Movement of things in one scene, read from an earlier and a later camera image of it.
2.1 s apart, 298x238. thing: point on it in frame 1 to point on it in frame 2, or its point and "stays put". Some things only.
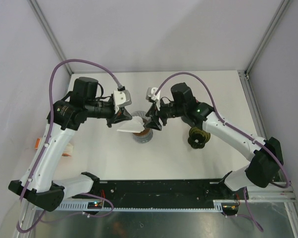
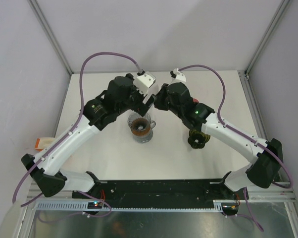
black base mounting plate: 216,190 stays put
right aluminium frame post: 269,34 stays put
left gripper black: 122,115 to 141,107
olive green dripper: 197,138 stays put
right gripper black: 153,112 to 158,102
